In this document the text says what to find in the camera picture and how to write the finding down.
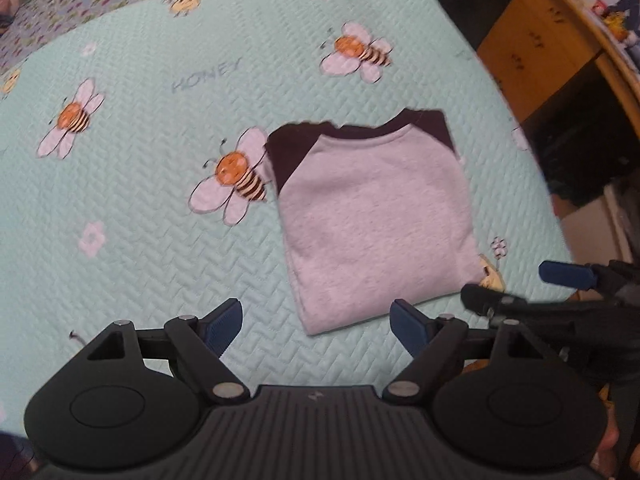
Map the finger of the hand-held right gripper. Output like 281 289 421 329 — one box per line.
539 259 640 301
460 283 576 331

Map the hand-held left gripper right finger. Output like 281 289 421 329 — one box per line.
384 299 551 405

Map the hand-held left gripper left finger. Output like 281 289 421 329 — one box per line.
87 298 250 405

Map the maroon and grey sweatshirt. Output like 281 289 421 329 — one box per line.
264 106 479 337

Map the mint bee-print quilt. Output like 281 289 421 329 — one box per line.
0 0 576 441

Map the wooden desk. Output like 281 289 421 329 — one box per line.
475 0 640 137

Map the uniformed figure portrait poster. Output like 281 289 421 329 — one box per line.
591 0 640 50

